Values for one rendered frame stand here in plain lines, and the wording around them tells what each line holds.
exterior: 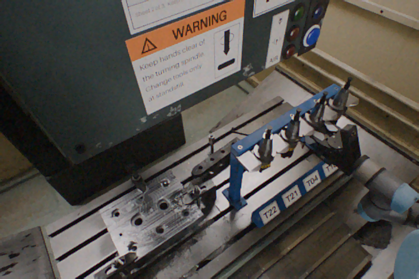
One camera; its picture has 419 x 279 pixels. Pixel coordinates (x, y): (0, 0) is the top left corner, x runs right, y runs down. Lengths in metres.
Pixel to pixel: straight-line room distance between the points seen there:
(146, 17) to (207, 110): 1.55
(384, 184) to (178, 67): 0.69
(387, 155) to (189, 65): 1.23
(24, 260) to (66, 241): 0.38
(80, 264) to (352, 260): 1.02
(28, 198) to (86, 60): 1.50
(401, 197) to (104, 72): 0.79
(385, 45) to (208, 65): 1.01
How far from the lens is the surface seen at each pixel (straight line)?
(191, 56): 0.35
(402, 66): 1.31
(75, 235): 1.15
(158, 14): 0.30
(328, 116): 0.96
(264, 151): 0.78
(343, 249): 1.32
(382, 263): 1.40
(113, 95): 0.32
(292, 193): 1.07
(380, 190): 0.89
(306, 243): 1.24
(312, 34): 0.50
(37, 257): 1.50
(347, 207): 1.39
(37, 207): 1.70
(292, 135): 0.84
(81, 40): 0.28
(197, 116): 1.79
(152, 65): 0.32
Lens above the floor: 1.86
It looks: 50 degrees down
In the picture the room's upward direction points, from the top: 4 degrees counter-clockwise
